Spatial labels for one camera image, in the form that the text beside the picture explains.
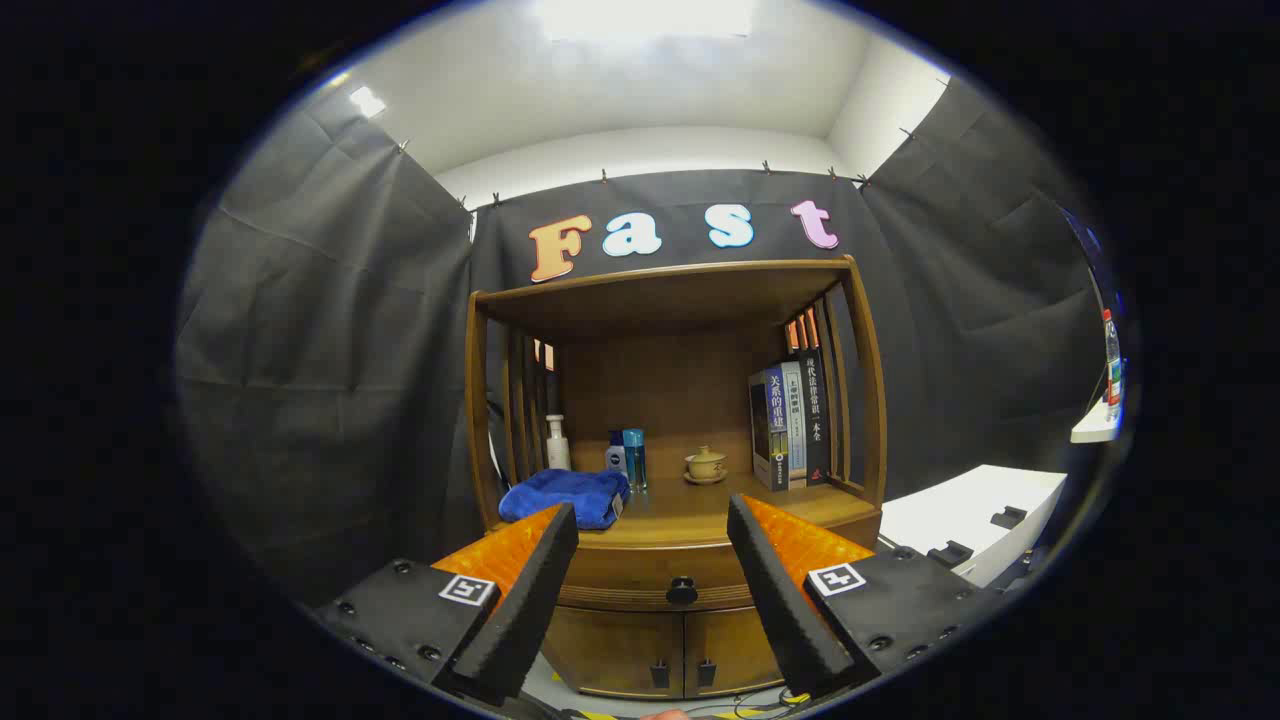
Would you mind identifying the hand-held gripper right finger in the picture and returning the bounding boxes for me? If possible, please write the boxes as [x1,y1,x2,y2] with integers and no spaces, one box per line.
[727,493,1001,701]

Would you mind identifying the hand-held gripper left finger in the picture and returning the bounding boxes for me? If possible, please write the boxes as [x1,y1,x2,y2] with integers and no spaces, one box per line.
[315,503,580,707]

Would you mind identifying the wooden cabinet door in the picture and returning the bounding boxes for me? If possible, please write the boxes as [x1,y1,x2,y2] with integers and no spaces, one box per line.
[683,605,786,698]
[540,605,686,699]

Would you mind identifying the wooden countertop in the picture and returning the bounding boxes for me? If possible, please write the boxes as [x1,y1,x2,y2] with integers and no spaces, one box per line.
[490,468,883,551]

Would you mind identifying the brown wooden cabinet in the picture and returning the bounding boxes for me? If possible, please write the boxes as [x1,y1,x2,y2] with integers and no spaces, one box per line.
[465,257,889,701]

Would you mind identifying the folded blue towel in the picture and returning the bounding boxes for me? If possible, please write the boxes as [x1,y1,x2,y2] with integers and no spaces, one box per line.
[498,468,632,531]

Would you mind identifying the beige lidded tea cup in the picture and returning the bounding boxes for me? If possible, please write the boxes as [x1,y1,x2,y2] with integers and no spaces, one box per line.
[684,445,729,486]

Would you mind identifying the book with blue spine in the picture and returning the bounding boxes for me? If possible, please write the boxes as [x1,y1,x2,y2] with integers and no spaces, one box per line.
[749,366,791,492]

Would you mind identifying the book with pale spine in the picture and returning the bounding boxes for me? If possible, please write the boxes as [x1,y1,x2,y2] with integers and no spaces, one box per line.
[783,360,809,489]

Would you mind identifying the book with black spine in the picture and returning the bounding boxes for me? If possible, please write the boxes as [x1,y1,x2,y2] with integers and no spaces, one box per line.
[795,348,831,486]

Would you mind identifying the white box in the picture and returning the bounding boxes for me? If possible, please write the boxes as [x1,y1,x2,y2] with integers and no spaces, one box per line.
[878,464,1069,589]

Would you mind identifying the black backdrop cloth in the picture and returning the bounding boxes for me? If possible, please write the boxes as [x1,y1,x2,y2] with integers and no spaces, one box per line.
[175,78,1116,611]

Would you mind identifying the white side shelf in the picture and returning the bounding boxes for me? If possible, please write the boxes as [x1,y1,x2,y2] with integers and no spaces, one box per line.
[1070,400,1123,444]

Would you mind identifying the plastic water bottle red label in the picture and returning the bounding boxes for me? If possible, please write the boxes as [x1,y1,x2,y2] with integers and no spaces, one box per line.
[1102,309,1123,421]

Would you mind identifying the dark blue screen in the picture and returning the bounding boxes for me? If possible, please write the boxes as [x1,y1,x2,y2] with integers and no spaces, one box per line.
[1062,205,1111,301]

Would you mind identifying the large ceiling light panel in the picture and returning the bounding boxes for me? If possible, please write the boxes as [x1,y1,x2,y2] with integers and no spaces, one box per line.
[535,0,756,43]

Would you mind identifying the black floor cables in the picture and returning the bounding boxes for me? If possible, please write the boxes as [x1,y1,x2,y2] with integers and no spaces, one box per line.
[690,685,801,719]

